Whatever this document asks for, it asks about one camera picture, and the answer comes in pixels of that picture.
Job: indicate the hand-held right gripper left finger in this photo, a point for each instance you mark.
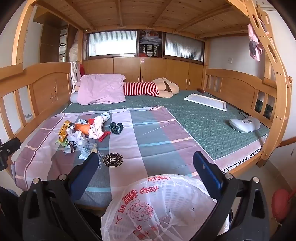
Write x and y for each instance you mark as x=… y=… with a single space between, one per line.
x=86 y=172

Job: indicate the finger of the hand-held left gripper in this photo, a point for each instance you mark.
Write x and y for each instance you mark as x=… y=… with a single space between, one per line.
x=9 y=148

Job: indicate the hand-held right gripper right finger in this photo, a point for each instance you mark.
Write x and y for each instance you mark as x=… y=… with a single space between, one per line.
x=207 y=172

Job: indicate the clear plastic wrapper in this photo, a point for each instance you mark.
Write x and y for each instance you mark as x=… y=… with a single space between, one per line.
x=86 y=148

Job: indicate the red foil wrapper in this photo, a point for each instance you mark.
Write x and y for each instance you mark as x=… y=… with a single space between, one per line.
x=104 y=136

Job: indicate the orange snack packet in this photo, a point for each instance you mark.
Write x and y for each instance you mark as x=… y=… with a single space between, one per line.
x=82 y=128

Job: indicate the yellow wrapper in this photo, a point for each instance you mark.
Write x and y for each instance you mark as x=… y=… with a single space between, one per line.
x=63 y=132

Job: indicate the blue face mask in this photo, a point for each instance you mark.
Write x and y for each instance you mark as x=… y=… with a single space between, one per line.
x=81 y=121

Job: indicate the dark green foil wrapper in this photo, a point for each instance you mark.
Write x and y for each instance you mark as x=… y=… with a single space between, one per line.
x=115 y=128

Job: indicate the white blue packet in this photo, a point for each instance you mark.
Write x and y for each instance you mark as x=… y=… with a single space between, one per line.
x=105 y=115

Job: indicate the white plastic bag red print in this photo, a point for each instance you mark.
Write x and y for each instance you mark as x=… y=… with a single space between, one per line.
x=150 y=208

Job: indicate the green patterned bed mat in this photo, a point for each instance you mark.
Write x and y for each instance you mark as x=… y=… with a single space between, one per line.
x=208 y=120

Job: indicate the white handheld mite vacuum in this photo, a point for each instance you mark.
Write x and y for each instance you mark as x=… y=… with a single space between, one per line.
x=242 y=125

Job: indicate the plaid pink grey bedsheet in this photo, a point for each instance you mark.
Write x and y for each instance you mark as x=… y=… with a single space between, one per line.
x=143 y=139

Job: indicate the white framed board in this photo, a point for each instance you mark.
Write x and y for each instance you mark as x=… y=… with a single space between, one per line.
x=205 y=102

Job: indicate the light blue cushion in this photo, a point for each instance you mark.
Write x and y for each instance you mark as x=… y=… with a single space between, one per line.
x=74 y=97

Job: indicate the red round plastic object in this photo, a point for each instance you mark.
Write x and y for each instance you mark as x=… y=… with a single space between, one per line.
x=281 y=204

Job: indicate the dark red small case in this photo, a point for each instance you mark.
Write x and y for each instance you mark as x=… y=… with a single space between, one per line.
x=200 y=90

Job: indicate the pink pillow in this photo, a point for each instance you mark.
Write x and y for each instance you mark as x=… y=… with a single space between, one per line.
x=101 y=90

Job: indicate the plush toy red striped shirt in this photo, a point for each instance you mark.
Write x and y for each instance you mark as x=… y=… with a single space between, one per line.
x=138 y=88

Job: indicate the white hanging cloth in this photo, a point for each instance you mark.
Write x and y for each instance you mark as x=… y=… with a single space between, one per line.
x=75 y=71

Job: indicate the white plastic bundle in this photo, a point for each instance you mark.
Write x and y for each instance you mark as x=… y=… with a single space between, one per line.
x=73 y=53

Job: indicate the frosted glass sliding door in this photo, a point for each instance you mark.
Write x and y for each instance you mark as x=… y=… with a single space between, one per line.
x=183 y=46
x=112 y=44

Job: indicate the pink hanging cloth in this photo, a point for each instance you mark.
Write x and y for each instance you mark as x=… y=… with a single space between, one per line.
x=254 y=48

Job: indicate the stack of stored bags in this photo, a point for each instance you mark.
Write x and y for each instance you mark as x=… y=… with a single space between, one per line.
x=149 y=42

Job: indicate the wooden bunk bed frame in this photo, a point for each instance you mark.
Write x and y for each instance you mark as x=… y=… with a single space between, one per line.
x=46 y=88

